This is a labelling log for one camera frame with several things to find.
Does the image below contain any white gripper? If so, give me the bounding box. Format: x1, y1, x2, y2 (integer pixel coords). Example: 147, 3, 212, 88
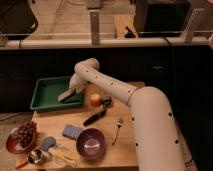
69, 74, 87, 93

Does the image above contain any grey whiteboard eraser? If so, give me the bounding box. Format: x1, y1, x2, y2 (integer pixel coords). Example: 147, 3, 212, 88
57, 88, 75, 102

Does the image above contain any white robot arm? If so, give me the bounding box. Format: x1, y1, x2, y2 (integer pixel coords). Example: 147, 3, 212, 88
70, 58, 185, 171

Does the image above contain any green plastic tray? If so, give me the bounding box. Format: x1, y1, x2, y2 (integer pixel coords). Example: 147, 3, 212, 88
30, 76, 84, 112

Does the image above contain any orange fruit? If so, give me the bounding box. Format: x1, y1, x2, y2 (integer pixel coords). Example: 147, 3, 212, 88
90, 93, 102, 107

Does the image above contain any blue sponge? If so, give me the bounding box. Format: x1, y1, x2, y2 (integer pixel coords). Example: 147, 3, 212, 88
62, 125, 82, 139

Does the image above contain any purple bowl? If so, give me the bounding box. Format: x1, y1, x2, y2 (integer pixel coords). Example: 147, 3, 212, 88
76, 128, 106, 160

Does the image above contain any grey blue cloth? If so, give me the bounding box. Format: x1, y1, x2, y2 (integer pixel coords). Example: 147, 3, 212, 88
40, 137, 56, 152

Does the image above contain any silver fork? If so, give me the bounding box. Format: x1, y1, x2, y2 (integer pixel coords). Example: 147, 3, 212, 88
112, 118, 124, 145

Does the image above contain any bunch of red grapes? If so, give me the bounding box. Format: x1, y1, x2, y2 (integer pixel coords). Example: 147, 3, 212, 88
17, 121, 37, 148

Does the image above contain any yellow banana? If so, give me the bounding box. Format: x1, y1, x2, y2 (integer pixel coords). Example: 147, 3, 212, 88
48, 147, 76, 165

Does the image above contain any clear glass cup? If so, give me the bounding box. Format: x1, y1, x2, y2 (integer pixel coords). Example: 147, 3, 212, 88
51, 148, 76, 167

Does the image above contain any metal measuring cup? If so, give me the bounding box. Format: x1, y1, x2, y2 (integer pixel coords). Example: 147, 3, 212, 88
15, 148, 45, 169

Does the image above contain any red plate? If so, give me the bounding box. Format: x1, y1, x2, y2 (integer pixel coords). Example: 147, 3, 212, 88
6, 128, 36, 154

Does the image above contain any black handled tool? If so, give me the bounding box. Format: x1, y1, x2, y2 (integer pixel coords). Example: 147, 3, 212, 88
83, 96, 113, 126

